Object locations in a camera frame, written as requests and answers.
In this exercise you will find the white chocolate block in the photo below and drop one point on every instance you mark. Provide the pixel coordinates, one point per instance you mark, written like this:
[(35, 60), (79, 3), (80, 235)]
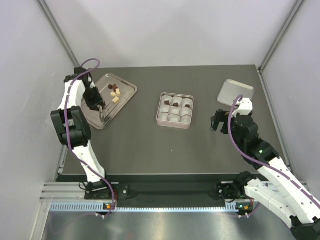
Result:
[(115, 99)]

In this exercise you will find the metal tongs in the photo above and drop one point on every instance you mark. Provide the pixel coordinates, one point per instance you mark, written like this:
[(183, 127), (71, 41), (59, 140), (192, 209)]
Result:
[(103, 114)]

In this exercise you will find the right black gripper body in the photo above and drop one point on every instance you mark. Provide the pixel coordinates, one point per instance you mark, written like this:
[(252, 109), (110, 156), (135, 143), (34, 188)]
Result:
[(224, 116)]

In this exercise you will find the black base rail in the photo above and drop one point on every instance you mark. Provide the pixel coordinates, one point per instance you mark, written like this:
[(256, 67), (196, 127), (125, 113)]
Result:
[(172, 190)]

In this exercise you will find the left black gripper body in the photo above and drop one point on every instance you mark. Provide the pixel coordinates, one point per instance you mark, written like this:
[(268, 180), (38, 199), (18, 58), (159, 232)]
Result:
[(93, 97)]

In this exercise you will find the silver tin lid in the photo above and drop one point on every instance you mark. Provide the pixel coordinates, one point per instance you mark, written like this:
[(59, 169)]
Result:
[(231, 89)]

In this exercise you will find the silver metal tray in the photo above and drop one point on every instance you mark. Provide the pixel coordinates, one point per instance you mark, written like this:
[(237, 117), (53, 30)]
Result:
[(128, 90)]

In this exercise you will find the brown chocolate cube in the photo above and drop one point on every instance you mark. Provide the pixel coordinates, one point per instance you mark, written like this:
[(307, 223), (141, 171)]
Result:
[(114, 87)]

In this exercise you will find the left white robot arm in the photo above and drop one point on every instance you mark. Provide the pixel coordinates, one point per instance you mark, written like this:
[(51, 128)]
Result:
[(73, 129)]

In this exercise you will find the white chocolate cube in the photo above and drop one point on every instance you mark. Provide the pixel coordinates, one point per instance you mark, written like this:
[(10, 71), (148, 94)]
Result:
[(118, 92)]

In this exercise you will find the white slotted cable duct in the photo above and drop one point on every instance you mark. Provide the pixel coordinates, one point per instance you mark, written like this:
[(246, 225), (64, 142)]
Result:
[(101, 207)]

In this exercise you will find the pink chocolate tin box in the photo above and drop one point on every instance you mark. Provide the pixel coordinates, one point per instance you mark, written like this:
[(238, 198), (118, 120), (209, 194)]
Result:
[(175, 117)]

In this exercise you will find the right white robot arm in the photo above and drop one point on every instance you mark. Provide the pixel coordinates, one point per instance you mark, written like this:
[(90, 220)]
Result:
[(292, 202)]

